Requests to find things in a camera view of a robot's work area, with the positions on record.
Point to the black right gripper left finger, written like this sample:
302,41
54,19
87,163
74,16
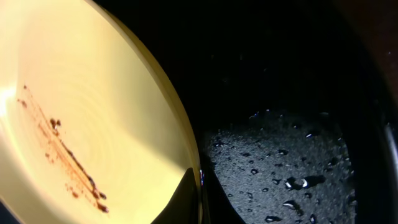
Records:
183,205

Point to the yellow plate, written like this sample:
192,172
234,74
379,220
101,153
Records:
92,130

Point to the round black tray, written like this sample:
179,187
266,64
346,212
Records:
288,99

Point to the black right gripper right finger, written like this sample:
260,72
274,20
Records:
216,207

